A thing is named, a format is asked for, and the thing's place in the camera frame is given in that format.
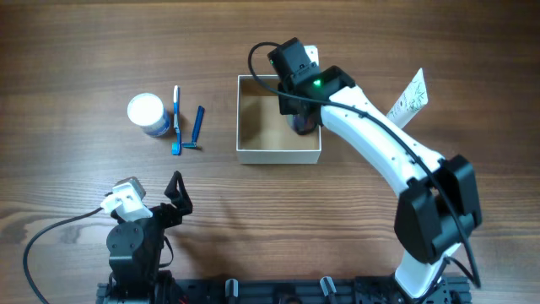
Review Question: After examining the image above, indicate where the black right camera cable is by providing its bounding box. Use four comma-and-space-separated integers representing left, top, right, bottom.
247, 41, 482, 290

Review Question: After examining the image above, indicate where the dark blue spray bottle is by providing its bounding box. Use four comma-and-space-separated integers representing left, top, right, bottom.
287, 114, 318, 136

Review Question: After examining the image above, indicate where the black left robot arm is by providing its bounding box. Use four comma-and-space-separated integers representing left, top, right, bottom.
96, 171, 193, 303

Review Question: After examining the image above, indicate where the white cream tube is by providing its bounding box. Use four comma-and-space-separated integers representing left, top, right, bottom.
386, 68, 429, 128

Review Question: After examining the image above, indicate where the blue disposable razor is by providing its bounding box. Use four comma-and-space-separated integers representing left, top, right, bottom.
181, 106, 205, 149

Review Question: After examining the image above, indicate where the white open cardboard box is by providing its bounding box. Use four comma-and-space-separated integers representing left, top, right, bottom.
235, 75, 321, 165

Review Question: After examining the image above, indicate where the black left camera cable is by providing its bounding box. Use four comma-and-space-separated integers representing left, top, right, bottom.
22, 205, 111, 304

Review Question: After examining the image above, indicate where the blue white toothbrush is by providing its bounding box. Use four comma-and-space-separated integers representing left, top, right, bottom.
171, 85, 182, 155

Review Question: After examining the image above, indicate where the black camera cable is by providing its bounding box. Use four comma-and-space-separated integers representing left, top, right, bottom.
22, 205, 111, 304
247, 41, 482, 290

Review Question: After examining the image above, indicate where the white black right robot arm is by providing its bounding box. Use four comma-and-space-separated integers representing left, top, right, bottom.
267, 38, 482, 303

